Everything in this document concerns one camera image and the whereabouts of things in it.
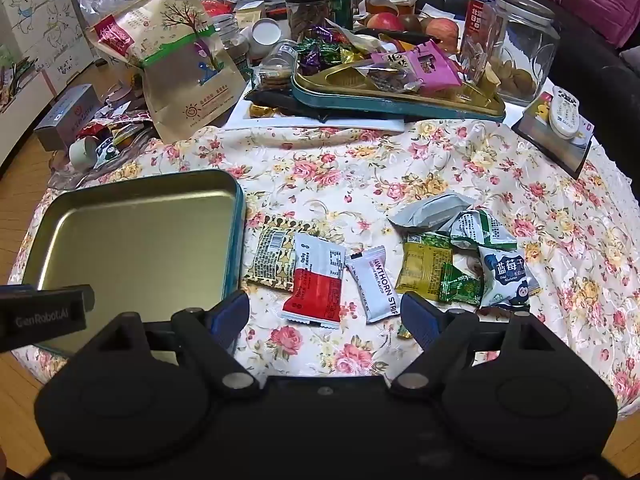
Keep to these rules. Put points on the floral tablecloth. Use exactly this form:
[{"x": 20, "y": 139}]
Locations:
[{"x": 350, "y": 175}]

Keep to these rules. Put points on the teal metal tin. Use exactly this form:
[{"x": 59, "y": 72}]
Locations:
[{"x": 135, "y": 245}]

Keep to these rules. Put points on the plastic cookie jar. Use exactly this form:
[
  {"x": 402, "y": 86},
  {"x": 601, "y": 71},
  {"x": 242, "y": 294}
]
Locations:
[{"x": 307, "y": 15}]

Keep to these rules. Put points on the clear carton with red label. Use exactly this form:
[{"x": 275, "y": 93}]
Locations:
[{"x": 477, "y": 35}]

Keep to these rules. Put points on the red and white snack packet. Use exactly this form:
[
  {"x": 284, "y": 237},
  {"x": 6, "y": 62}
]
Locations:
[{"x": 315, "y": 280}]

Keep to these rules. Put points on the blue and white snack packet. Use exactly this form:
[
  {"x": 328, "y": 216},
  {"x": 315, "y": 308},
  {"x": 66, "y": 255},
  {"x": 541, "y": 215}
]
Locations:
[{"x": 505, "y": 275}]

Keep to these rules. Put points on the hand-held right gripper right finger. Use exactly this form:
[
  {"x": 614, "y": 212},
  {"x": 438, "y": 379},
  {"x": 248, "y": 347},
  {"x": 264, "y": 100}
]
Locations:
[{"x": 419, "y": 317}]

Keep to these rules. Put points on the large brown paper bag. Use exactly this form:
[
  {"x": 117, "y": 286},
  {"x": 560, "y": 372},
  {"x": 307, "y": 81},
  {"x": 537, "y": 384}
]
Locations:
[{"x": 185, "y": 70}]

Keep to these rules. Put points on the white cabinet with drawings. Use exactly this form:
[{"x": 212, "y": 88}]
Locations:
[{"x": 35, "y": 20}]

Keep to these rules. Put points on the green drink can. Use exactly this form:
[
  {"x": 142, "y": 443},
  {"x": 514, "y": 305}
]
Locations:
[{"x": 339, "y": 2}]

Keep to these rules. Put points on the grey white snack packet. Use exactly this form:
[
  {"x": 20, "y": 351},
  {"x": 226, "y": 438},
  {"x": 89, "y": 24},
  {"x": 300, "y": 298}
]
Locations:
[{"x": 430, "y": 212}]

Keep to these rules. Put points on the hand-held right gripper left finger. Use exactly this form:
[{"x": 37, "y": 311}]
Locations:
[{"x": 231, "y": 312}]

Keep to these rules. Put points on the clear dark snack packet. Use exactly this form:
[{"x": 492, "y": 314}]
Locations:
[{"x": 392, "y": 80}]

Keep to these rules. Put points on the green and white snack packet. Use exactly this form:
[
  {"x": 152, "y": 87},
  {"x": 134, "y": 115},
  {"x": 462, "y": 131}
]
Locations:
[{"x": 482, "y": 227}]

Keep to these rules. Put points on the thick black-edged book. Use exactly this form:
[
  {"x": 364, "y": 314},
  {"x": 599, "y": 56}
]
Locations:
[{"x": 555, "y": 147}]

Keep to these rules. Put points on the white strip snack packet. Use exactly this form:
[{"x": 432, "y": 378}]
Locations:
[{"x": 372, "y": 285}]

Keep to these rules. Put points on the brown patterned snack packet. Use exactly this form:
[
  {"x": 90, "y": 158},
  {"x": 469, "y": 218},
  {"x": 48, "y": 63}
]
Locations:
[{"x": 272, "y": 255}]

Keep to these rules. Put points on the pile of wrapped candies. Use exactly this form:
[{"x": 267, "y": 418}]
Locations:
[{"x": 322, "y": 50}]

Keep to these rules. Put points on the pink snack packet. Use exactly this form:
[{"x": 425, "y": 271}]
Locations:
[{"x": 430, "y": 67}]

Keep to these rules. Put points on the gold teal tin tray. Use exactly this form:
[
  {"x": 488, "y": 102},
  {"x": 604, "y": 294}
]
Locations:
[{"x": 400, "y": 102}]

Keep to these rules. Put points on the clear glass jar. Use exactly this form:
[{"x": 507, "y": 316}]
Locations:
[{"x": 525, "y": 45}]

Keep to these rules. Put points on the white tape roll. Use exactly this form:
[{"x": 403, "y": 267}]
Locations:
[{"x": 82, "y": 151}]

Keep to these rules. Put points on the grey cardboard box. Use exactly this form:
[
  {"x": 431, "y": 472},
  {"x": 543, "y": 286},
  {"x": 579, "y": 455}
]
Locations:
[{"x": 65, "y": 117}]

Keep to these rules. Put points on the yellow and green snack packet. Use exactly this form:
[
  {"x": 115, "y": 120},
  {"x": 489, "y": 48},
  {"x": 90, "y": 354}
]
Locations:
[{"x": 422, "y": 267}]

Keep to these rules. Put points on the white remote control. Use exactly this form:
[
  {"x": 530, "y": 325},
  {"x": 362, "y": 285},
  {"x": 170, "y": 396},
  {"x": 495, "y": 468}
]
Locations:
[{"x": 564, "y": 112}]

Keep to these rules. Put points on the small green candy packet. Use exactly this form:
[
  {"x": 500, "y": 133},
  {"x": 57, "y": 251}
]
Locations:
[{"x": 460, "y": 285}]

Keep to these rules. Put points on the white round lid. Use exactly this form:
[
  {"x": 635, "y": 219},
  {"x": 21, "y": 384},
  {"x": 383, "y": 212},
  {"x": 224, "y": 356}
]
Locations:
[{"x": 266, "y": 35}]

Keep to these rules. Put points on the red yellow apple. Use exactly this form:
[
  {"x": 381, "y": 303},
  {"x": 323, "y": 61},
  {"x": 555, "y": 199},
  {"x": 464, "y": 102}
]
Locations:
[{"x": 442, "y": 32}]

